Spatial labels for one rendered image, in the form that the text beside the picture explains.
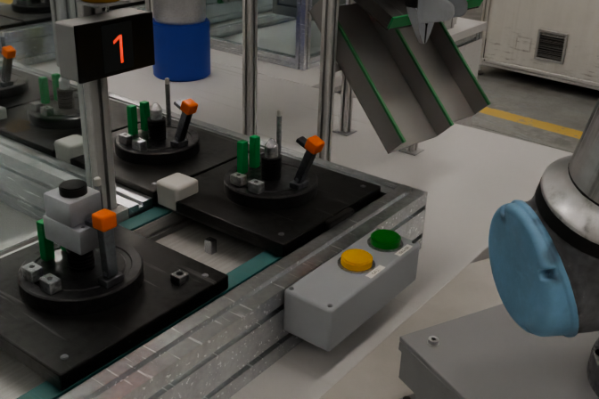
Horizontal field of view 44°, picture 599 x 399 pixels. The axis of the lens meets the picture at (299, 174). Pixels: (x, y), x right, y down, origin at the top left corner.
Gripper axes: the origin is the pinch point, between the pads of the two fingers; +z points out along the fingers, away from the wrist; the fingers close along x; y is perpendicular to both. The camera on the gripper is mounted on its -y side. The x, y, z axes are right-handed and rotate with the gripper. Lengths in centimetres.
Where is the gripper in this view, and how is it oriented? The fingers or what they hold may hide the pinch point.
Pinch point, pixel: (418, 31)
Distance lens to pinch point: 96.5
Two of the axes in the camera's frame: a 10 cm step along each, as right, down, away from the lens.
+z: -0.3, 9.1, 4.0
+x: 6.1, -3.1, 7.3
